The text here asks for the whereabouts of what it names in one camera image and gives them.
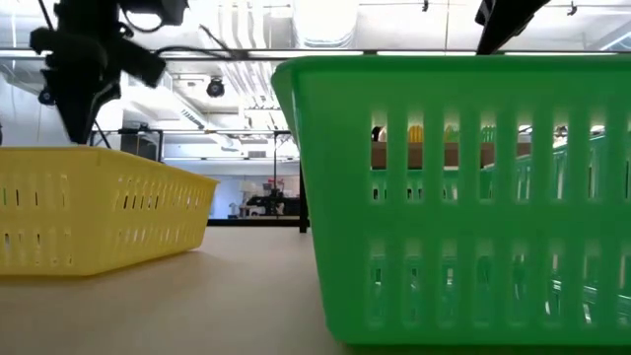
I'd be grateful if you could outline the wooden shelf with black legs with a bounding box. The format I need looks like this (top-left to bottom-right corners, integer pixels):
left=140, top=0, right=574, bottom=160
left=272, top=129, right=532, bottom=234

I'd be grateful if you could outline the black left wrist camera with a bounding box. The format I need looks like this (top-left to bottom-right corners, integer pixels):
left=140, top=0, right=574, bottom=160
left=117, top=38, right=168, bottom=89

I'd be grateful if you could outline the yellow plastic basket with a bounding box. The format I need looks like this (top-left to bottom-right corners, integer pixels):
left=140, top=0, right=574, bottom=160
left=0, top=145, right=221, bottom=277
left=407, top=124, right=460, bottom=145

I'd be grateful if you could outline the black overhead crossbar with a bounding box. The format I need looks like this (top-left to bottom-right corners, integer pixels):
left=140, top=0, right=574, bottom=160
left=157, top=47, right=631, bottom=57

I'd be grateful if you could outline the background robot workstation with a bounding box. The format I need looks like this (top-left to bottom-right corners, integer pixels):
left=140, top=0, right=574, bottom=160
left=240, top=177, right=302, bottom=219

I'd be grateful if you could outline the black background rack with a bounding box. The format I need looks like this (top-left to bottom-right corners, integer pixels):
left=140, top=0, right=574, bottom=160
left=116, top=127, right=165, bottom=163

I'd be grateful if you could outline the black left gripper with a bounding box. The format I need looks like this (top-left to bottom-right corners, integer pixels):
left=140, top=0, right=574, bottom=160
left=29, top=27, right=124, bottom=146

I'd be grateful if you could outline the black aluminium table frame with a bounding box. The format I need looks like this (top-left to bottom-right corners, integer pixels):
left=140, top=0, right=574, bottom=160
left=206, top=218, right=301, bottom=228

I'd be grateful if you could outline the black overhead camera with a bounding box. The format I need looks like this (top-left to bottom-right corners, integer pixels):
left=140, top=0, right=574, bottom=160
left=205, top=77, right=227, bottom=99

